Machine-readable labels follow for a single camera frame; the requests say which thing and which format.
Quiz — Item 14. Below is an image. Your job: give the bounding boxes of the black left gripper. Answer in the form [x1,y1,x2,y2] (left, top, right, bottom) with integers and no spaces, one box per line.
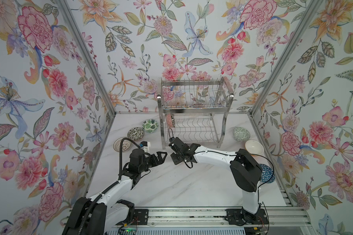
[137,150,167,173]

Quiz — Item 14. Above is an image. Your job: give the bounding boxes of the dark floral bowl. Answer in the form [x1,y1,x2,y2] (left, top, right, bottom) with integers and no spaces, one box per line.
[166,114,175,128]

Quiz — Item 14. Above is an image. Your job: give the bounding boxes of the plain white bowl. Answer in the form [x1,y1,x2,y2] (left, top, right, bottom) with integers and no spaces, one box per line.
[245,140,264,155]

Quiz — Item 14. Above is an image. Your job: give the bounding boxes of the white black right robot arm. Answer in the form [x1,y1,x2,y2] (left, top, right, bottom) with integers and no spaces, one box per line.
[169,137,262,216]

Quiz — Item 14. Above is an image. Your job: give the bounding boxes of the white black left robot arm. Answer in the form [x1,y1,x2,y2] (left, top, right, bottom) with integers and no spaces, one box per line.
[62,148,168,235]

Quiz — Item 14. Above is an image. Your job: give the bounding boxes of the steel two-tier dish rack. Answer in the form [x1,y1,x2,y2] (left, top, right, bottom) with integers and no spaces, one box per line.
[157,76,234,148]

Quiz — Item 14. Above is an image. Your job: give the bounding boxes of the dark speckled pattern bowl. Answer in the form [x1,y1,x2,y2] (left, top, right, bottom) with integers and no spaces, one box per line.
[127,127,145,142]

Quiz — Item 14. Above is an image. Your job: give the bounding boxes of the green leaf pattern bowl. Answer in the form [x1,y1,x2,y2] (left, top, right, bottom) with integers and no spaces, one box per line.
[142,119,159,133]

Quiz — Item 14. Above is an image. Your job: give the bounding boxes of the white lattice pattern bowl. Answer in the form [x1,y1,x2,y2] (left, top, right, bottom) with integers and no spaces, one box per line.
[113,137,132,152]

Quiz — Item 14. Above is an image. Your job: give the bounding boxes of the pale green patterned bowl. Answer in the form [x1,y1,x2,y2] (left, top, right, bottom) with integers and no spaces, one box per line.
[233,127,251,142]

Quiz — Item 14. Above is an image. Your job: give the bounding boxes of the blue geometric pattern bowl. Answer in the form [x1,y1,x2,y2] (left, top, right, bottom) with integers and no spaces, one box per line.
[259,164,276,184]

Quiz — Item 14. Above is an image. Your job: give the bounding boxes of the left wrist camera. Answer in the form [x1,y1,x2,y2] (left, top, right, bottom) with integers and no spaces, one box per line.
[139,141,151,153]

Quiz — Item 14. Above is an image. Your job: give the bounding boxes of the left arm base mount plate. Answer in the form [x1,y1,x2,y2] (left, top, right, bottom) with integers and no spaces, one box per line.
[117,209,149,225]

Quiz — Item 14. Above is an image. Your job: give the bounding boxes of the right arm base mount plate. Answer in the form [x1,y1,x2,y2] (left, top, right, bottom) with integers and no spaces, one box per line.
[224,208,269,226]

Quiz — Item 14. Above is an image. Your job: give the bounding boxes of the black corrugated left cable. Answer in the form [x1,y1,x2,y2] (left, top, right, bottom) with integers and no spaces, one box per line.
[76,137,142,235]

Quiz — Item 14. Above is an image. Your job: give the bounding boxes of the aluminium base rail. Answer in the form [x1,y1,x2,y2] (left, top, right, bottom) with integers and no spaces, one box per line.
[60,206,312,228]

